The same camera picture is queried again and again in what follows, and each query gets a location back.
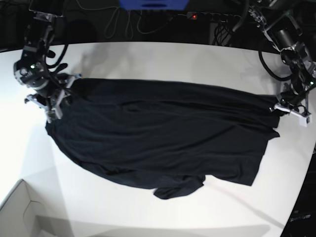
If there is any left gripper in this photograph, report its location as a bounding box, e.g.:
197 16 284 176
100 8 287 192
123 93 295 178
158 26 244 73
269 92 311 120

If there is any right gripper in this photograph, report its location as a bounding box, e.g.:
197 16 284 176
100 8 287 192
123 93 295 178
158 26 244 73
24 73 81 116

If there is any black t-shirt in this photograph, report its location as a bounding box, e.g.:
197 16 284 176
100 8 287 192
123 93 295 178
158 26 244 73
46 79 280 199

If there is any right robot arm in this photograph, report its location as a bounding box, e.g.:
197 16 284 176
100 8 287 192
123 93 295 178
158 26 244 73
13 0 81 122

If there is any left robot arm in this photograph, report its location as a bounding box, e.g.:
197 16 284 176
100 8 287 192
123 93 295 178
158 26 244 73
233 0 316 126

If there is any blue box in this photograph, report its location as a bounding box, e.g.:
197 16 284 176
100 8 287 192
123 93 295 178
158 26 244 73
119 0 189 10

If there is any white cardboard box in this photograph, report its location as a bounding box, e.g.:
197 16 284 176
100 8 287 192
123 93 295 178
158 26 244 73
0 179 74 237

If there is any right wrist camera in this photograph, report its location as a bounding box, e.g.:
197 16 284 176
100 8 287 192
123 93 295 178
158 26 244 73
45 110 63 123

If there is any grey looped cable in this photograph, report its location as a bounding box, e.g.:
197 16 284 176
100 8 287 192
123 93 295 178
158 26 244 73
74 0 173 39

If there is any white power strip red switch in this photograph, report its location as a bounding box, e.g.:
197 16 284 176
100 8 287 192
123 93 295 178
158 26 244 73
185 11 240 22

